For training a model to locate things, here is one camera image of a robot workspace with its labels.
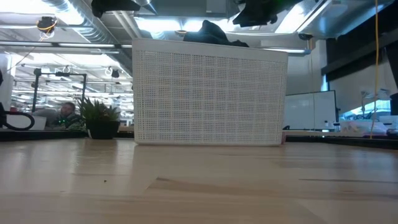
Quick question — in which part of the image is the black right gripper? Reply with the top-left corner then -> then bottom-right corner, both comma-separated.
232,0 -> 304,28

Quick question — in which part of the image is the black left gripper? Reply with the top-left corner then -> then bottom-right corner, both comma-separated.
91,0 -> 141,19

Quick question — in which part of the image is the black garment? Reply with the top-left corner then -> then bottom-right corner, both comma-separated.
182,19 -> 250,48

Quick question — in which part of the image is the white perforated plastic basket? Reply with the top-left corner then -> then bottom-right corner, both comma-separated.
131,37 -> 289,147

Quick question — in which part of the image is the white board panel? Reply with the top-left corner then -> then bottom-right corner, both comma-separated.
284,90 -> 337,131

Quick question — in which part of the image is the black background gantry stand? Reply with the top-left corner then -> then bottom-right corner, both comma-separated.
32,68 -> 88,113

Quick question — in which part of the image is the person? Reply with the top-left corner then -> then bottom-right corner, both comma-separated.
46,101 -> 86,131

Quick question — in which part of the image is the small potted green plant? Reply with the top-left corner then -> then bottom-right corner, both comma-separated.
77,96 -> 121,140

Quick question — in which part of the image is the yellow cable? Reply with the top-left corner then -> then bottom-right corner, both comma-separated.
369,0 -> 380,139

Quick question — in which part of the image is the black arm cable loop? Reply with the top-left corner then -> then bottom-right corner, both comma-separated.
0,110 -> 35,131

